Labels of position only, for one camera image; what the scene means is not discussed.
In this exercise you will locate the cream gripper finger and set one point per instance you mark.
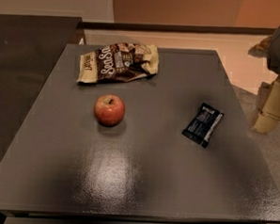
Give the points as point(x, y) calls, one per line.
point(260, 50)
point(267, 115)

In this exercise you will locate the red apple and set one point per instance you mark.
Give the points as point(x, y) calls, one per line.
point(109, 110)

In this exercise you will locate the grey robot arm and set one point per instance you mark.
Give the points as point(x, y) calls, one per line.
point(273, 57)

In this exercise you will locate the black snack packet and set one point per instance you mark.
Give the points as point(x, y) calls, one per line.
point(200, 129)

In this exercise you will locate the sea salt snack bag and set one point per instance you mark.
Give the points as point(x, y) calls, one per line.
point(121, 62)

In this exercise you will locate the dark side table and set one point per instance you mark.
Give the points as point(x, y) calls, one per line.
point(29, 48)

